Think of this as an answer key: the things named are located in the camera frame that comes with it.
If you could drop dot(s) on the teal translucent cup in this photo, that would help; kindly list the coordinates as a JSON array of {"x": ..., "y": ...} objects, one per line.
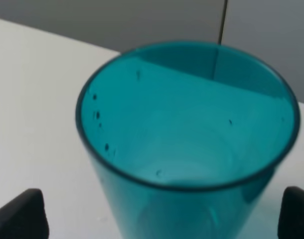
[{"x": 185, "y": 136}]

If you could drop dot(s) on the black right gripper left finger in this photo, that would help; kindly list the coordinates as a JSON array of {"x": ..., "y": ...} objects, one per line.
[{"x": 24, "y": 217}]

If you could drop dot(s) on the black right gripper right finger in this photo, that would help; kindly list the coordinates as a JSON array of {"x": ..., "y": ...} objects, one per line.
[{"x": 291, "y": 219}]

